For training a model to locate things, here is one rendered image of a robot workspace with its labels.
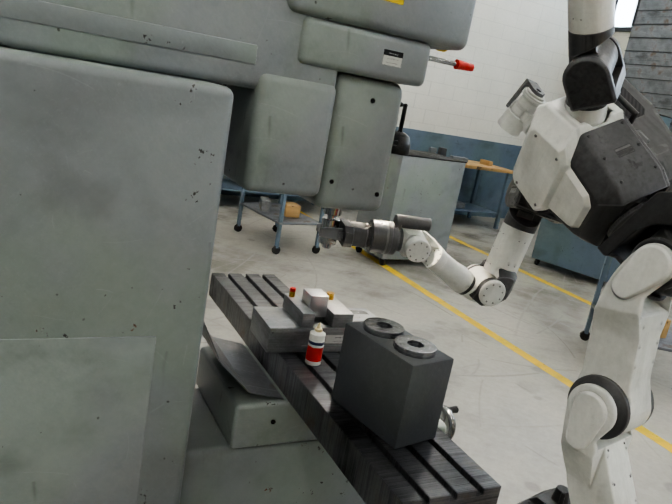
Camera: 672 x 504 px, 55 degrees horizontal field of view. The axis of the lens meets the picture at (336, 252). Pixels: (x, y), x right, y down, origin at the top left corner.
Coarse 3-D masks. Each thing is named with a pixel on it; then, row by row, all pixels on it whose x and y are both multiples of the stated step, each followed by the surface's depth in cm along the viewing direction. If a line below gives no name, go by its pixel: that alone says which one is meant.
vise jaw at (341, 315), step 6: (330, 300) 177; (336, 300) 178; (330, 306) 173; (336, 306) 173; (342, 306) 174; (330, 312) 169; (336, 312) 169; (342, 312) 170; (348, 312) 170; (324, 318) 173; (330, 318) 169; (336, 318) 168; (342, 318) 169; (348, 318) 170; (330, 324) 169; (336, 324) 169; (342, 324) 169
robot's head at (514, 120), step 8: (512, 104) 161; (520, 104) 158; (528, 104) 157; (536, 104) 156; (504, 112) 162; (512, 112) 160; (520, 112) 159; (528, 112) 158; (504, 120) 161; (512, 120) 160; (520, 120) 159; (528, 120) 157; (504, 128) 161; (512, 128) 160; (520, 128) 161
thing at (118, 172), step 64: (0, 64) 104; (64, 64) 108; (0, 128) 107; (64, 128) 111; (128, 128) 116; (192, 128) 121; (0, 192) 110; (64, 192) 114; (128, 192) 119; (192, 192) 124; (0, 256) 113; (64, 256) 117; (128, 256) 123; (192, 256) 128; (0, 320) 116; (64, 320) 121; (128, 320) 126; (192, 320) 132; (0, 384) 119; (64, 384) 124; (128, 384) 130; (192, 384) 137; (0, 448) 123; (64, 448) 128; (128, 448) 134
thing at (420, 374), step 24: (360, 336) 137; (384, 336) 136; (408, 336) 136; (360, 360) 137; (384, 360) 131; (408, 360) 126; (432, 360) 129; (336, 384) 144; (360, 384) 137; (384, 384) 131; (408, 384) 126; (432, 384) 130; (360, 408) 137; (384, 408) 131; (408, 408) 128; (432, 408) 132; (384, 432) 131; (408, 432) 130; (432, 432) 135
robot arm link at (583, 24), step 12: (576, 0) 127; (588, 0) 125; (600, 0) 125; (612, 0) 126; (576, 12) 128; (588, 12) 126; (600, 12) 126; (612, 12) 127; (576, 24) 129; (588, 24) 128; (600, 24) 127; (612, 24) 129
